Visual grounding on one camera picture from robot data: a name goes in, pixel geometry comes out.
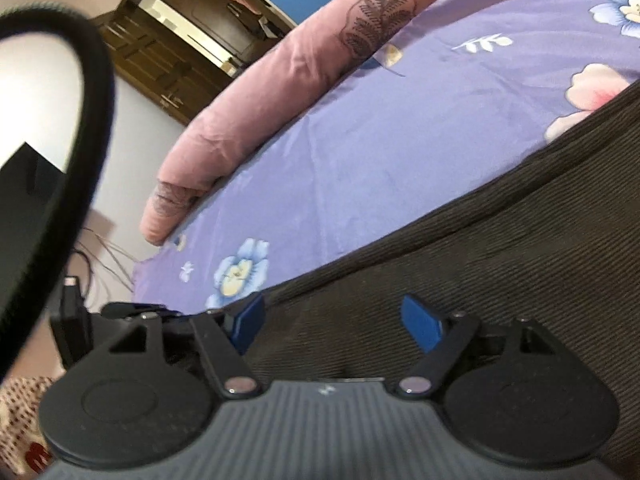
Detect white red-dotted clothing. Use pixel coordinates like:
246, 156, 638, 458
0, 375, 68, 477

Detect dark brown pants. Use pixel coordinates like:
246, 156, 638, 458
244, 79, 640, 480

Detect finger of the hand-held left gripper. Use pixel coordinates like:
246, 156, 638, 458
100, 303, 187, 319

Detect brown wooden wardrobe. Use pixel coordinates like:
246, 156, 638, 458
97, 0, 301, 127

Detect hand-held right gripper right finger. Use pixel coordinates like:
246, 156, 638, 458
398, 295, 557, 398

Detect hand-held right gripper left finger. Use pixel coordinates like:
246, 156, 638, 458
106, 292, 266, 400

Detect pink quilt with leaf print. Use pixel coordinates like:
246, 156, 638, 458
139, 0, 532, 247

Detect thin grey cable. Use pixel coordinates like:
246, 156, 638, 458
75, 227, 136, 293
72, 247, 101, 311

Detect thick black braided cable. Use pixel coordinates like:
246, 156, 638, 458
0, 2, 117, 378

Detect bed with purple floral sheet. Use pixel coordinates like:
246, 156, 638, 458
131, 0, 640, 311

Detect black wall-mounted television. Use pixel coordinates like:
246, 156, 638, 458
0, 142, 71, 313

